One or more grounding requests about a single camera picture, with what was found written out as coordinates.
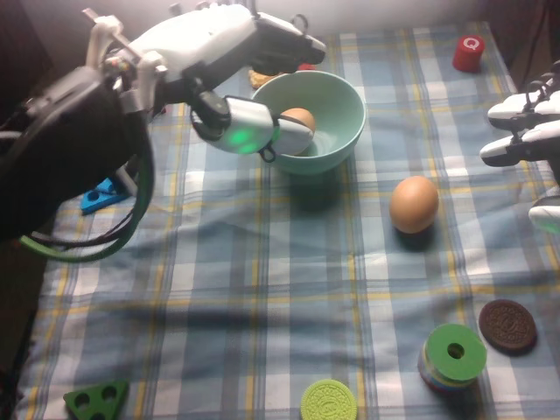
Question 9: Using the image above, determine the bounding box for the yellow toy biscuit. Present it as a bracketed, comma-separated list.
[248, 68, 281, 89]

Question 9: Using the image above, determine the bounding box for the mint green bowl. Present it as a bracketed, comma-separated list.
[250, 70, 368, 177]

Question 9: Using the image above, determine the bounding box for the blue triangle block with holes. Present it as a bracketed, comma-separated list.
[80, 177, 135, 215]

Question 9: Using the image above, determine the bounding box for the red cylinder with white letter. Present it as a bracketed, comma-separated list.
[451, 35, 487, 74]

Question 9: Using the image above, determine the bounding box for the brown toy sandwich cookie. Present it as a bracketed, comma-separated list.
[478, 298, 538, 356]

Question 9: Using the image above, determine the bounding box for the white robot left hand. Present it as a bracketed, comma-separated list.
[479, 60, 560, 235]

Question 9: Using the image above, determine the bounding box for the blue plaid cloth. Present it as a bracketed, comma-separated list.
[15, 21, 560, 420]

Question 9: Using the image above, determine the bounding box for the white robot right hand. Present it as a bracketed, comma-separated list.
[124, 3, 328, 164]

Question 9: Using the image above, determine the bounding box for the brown egg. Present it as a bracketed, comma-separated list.
[278, 108, 317, 137]
[388, 175, 440, 235]

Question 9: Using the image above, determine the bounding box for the colourful ring stack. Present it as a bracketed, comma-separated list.
[417, 323, 488, 391]

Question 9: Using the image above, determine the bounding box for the green triangle block with holes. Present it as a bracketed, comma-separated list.
[63, 379, 130, 420]

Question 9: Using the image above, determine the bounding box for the green toy sandwich cookie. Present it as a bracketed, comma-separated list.
[300, 378, 358, 420]

